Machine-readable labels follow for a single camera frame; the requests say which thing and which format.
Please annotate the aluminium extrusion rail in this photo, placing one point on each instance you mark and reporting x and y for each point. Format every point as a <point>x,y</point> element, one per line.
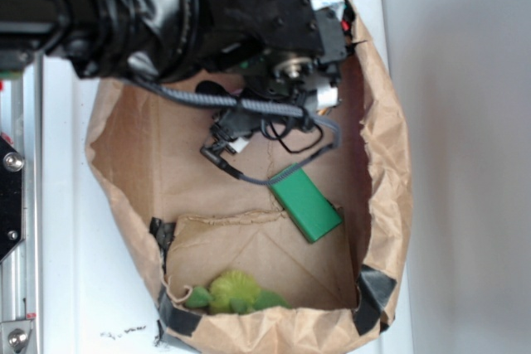
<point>21,109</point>

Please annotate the light green toy frog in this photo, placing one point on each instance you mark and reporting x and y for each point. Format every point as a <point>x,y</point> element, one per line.
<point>234,292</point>

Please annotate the metal corner bracket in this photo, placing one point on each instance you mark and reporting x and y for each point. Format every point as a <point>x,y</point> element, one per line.
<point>16,336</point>

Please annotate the brown paper bag tray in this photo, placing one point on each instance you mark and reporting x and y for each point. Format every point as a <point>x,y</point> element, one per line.
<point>184,221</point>

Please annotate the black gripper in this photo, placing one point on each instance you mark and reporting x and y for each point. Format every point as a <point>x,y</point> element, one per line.
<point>278,46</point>

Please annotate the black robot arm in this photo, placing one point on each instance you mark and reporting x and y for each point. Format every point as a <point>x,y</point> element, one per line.
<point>137,40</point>

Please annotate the green rectangular block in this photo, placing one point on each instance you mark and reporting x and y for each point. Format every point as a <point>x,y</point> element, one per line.
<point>306,205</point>

